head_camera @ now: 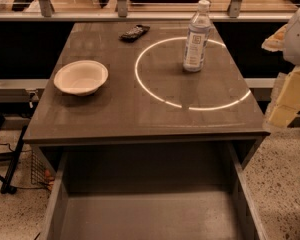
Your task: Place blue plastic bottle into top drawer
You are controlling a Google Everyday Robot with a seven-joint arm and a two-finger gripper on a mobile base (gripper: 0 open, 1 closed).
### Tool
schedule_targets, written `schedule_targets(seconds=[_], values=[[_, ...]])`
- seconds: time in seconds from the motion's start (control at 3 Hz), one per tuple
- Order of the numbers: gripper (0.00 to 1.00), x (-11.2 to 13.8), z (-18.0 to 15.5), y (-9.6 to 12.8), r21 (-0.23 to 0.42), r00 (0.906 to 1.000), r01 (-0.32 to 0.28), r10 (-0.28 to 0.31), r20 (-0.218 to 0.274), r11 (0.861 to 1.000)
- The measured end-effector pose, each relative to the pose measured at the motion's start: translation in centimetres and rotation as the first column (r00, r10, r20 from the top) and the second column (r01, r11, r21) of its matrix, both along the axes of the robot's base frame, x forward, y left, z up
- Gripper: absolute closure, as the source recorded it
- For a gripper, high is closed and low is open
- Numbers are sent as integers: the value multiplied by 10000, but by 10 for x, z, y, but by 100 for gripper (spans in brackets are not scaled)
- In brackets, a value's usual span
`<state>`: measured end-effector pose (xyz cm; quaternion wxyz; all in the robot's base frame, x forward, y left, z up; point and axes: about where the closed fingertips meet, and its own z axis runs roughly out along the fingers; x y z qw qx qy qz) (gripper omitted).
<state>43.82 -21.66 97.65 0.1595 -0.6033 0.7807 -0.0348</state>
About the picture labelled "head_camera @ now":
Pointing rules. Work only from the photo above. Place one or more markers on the white paper bowl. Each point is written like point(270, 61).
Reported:
point(81, 78)

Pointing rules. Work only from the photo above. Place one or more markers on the grey drawer cabinet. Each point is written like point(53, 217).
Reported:
point(148, 98)

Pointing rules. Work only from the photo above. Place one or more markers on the black stand with cable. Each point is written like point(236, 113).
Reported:
point(12, 157)

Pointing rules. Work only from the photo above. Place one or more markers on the wire mesh basket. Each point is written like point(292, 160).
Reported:
point(40, 175)

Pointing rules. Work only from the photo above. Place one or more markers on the black remote control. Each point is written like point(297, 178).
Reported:
point(134, 33)

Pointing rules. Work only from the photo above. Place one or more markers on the open grey top drawer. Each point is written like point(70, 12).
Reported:
point(165, 191)

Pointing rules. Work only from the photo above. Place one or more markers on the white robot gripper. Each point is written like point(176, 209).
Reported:
point(299, 37)

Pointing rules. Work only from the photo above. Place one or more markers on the clear blue-label plastic bottle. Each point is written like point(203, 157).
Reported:
point(197, 37)

